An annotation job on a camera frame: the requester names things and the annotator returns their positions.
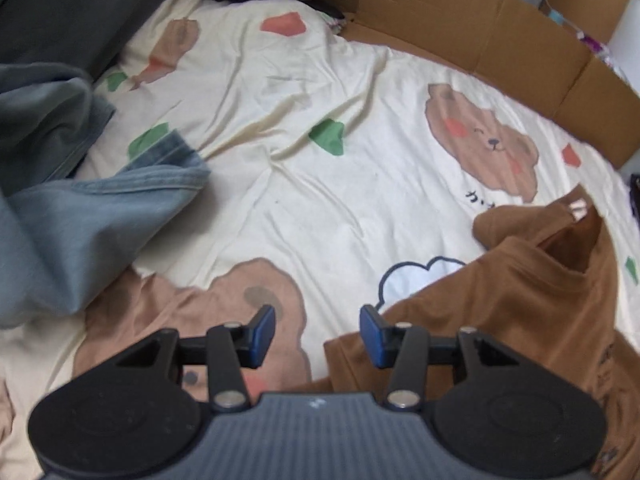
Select light blue denim jeans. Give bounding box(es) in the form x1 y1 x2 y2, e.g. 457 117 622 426
0 130 212 331

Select grey-blue denim garment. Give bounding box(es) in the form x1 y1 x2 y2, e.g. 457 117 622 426
0 62 117 197

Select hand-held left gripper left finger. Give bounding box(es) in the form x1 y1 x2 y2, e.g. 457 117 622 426
114 304 278 414

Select cream bear print bed sheet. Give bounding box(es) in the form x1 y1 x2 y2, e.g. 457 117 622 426
0 0 640 480

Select colourful patterned cloth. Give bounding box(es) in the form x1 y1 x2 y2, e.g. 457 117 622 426
324 10 353 33

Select dark grey duvet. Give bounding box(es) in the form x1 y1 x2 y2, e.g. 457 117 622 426
0 0 193 81

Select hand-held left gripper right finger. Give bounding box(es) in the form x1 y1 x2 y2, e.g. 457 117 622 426
359 304 507 414

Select brown printed t-shirt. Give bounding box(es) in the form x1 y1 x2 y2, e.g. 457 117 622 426
287 185 640 480

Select flattened brown cardboard sheet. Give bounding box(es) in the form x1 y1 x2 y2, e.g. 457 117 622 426
319 0 640 171

